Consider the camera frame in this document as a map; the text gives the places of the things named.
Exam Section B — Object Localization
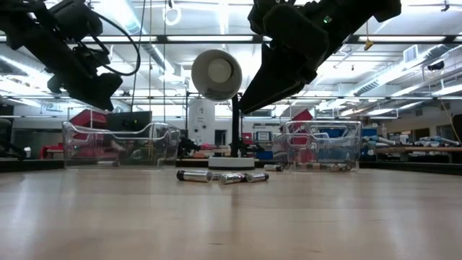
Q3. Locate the clear plastic bin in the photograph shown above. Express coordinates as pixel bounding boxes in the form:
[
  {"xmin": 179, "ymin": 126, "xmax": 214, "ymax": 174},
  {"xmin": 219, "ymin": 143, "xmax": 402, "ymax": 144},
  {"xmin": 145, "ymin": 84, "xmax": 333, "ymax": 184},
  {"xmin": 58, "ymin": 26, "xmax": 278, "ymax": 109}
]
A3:
[
  {"xmin": 272, "ymin": 120, "xmax": 362, "ymax": 173},
  {"xmin": 61, "ymin": 121, "xmax": 181, "ymax": 169}
]

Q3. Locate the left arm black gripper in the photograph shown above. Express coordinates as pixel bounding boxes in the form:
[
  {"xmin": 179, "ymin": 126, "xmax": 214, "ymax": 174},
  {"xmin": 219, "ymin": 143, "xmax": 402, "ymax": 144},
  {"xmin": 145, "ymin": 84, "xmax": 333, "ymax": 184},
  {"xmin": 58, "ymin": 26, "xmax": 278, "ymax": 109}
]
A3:
[{"xmin": 59, "ymin": 45, "xmax": 123, "ymax": 111}]

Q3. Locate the red tool cabinet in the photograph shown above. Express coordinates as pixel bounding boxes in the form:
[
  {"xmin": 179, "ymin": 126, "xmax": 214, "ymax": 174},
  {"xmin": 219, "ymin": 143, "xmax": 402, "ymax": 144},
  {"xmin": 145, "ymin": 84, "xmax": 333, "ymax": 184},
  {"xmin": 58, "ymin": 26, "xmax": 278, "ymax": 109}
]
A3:
[{"xmin": 69, "ymin": 109, "xmax": 109, "ymax": 160}]

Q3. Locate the wooden workbench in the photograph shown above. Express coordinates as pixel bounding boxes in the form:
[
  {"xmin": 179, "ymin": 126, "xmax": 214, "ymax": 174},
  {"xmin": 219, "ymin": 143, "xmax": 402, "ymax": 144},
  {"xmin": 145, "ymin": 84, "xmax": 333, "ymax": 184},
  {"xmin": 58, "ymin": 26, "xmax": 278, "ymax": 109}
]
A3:
[{"xmin": 375, "ymin": 145, "xmax": 462, "ymax": 154}]

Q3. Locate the white desk lamp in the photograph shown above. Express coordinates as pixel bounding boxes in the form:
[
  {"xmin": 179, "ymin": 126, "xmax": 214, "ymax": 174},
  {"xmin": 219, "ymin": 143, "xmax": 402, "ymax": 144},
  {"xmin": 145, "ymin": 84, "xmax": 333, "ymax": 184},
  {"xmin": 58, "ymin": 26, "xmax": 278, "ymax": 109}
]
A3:
[{"xmin": 191, "ymin": 49, "xmax": 256, "ymax": 171}]

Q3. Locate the black looped wrist cable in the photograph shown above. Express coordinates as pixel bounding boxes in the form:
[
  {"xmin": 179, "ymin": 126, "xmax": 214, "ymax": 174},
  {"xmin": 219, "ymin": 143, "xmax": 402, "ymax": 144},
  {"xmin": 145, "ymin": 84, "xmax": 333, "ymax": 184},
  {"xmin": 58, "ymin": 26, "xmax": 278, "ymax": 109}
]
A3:
[{"xmin": 87, "ymin": 9, "xmax": 142, "ymax": 77}]

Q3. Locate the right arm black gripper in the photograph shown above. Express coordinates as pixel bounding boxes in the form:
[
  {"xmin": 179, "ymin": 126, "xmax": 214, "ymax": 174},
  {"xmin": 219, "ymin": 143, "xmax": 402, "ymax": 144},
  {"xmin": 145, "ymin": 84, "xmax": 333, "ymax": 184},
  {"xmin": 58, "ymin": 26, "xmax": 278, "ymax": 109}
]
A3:
[{"xmin": 238, "ymin": 0, "xmax": 362, "ymax": 114}]

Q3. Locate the black monitor screen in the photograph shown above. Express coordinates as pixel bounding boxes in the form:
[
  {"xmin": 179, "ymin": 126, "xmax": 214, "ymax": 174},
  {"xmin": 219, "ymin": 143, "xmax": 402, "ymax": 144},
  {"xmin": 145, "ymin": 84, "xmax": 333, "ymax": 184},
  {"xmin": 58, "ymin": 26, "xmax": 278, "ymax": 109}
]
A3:
[{"xmin": 105, "ymin": 110, "xmax": 153, "ymax": 133}]

